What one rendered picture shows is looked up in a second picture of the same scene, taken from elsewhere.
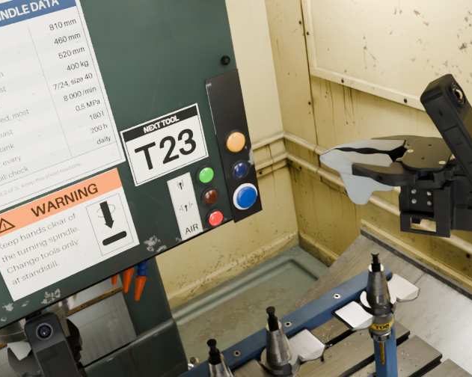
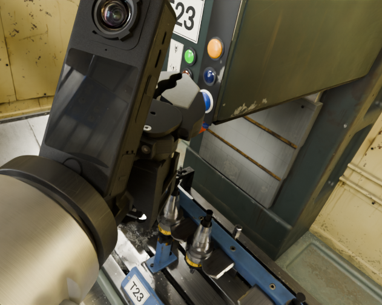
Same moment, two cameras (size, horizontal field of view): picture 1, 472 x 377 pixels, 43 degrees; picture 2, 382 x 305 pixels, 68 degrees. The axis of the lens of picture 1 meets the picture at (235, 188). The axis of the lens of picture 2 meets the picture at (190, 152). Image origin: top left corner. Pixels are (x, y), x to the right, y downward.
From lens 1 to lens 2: 68 cm
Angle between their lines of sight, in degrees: 57
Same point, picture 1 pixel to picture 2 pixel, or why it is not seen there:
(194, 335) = (311, 260)
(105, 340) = (255, 191)
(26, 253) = not seen: hidden behind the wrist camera
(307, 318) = (241, 261)
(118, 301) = (274, 184)
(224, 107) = (221, 10)
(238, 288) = (364, 284)
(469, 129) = (73, 69)
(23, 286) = not seen: hidden behind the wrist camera
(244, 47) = not seen: outside the picture
